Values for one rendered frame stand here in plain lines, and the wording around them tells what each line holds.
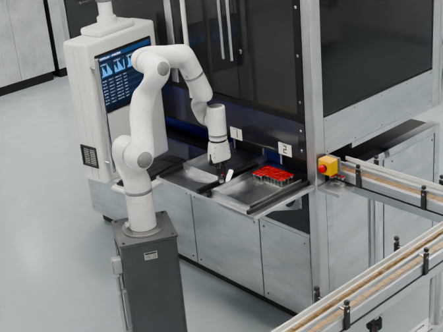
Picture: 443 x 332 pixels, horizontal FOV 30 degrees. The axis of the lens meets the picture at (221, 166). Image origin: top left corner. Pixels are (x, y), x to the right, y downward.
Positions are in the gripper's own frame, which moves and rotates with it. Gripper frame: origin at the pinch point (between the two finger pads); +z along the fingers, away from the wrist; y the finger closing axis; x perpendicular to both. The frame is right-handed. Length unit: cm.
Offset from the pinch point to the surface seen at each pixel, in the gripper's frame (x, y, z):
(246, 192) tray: 5.7, -9.8, 12.2
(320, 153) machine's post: 23.6, -40.0, -3.6
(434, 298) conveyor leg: 101, -31, 36
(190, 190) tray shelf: -16.3, 7.8, 12.2
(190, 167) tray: -33.3, -3.5, 8.8
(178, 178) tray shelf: -31.9, 4.8, 11.6
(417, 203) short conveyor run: 70, -55, 11
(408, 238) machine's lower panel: 11, -111, 69
